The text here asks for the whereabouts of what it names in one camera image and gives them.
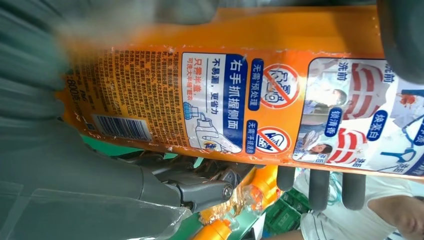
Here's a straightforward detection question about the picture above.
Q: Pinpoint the green plastic crate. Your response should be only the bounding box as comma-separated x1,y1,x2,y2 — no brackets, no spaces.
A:
264,188,311,235

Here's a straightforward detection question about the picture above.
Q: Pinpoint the person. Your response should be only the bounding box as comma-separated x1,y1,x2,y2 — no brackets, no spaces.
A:
264,168,424,240

